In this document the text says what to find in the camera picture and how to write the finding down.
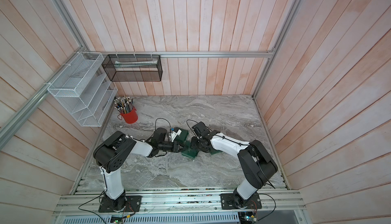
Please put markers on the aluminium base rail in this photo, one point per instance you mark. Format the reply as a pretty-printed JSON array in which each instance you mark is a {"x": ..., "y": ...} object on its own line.
[{"x": 181, "y": 201}]

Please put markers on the right green jewelry box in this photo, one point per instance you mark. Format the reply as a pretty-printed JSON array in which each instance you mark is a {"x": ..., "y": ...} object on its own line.
[{"x": 214, "y": 151}]

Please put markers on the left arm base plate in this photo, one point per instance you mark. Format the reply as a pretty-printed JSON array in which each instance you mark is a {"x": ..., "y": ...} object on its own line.
[{"x": 123, "y": 203}]

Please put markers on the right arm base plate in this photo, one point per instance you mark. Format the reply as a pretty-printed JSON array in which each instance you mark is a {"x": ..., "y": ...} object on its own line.
[{"x": 230, "y": 201}]

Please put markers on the white wire mesh shelf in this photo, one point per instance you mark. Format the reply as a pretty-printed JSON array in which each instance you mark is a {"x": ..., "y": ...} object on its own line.
[{"x": 82, "y": 91}]

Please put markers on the red pencil cup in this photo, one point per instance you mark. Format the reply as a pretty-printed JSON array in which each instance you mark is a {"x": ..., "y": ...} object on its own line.
[{"x": 129, "y": 118}]

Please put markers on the black mesh basket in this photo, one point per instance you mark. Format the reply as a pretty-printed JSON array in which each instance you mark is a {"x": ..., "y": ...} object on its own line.
[{"x": 133, "y": 67}]

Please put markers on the left green jewelry box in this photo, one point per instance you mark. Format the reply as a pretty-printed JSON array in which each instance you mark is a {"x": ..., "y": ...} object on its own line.
[{"x": 182, "y": 135}]

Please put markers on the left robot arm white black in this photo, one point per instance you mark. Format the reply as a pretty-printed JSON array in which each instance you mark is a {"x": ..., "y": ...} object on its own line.
[{"x": 113, "y": 152}]

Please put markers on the aluminium frame rail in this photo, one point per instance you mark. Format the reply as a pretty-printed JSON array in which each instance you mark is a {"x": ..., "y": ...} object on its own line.
[{"x": 194, "y": 54}]

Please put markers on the green jewelry box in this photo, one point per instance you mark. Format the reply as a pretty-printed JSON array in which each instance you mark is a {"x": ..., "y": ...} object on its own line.
[
  {"x": 214, "y": 151},
  {"x": 182, "y": 135}
]

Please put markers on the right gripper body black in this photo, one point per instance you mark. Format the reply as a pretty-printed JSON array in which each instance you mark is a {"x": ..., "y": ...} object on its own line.
[{"x": 197, "y": 144}]

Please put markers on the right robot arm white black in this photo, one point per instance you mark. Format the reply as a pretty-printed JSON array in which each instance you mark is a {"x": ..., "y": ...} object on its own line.
[{"x": 257, "y": 164}]

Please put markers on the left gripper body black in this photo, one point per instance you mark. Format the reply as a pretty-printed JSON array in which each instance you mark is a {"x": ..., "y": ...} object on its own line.
[{"x": 168, "y": 146}]

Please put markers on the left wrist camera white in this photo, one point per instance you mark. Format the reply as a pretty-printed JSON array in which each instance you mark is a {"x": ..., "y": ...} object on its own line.
[{"x": 174, "y": 132}]

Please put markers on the pencils bundle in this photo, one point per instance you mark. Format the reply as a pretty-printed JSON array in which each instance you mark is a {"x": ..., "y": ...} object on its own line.
[{"x": 124, "y": 105}]

